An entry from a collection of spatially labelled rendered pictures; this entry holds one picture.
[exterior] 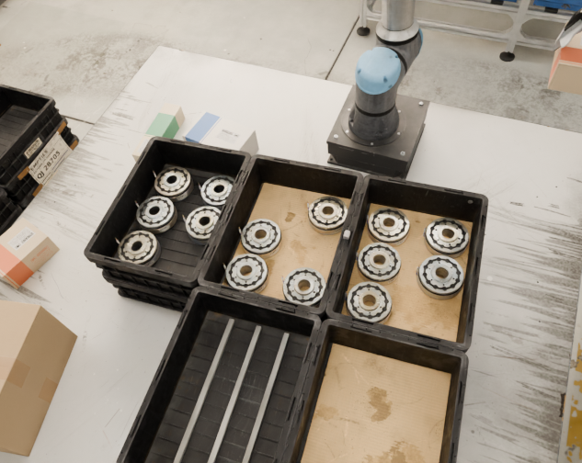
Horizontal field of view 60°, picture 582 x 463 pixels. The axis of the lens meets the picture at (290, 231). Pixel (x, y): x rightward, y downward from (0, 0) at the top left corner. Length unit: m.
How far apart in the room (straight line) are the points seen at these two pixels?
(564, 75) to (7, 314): 1.40
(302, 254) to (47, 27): 2.99
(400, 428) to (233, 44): 2.62
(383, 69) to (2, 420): 1.22
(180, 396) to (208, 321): 0.18
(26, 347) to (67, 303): 0.27
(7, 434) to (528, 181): 1.50
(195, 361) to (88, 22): 2.96
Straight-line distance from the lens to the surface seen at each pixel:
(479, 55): 3.18
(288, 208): 1.35
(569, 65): 1.36
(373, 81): 1.40
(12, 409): 1.33
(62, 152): 2.39
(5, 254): 1.63
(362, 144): 1.52
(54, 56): 3.65
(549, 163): 1.72
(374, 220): 1.29
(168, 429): 1.18
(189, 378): 1.19
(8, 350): 1.31
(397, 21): 1.46
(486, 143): 1.72
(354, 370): 1.15
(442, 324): 1.21
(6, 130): 2.45
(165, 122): 1.76
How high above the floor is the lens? 1.93
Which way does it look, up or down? 57 degrees down
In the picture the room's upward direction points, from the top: 9 degrees counter-clockwise
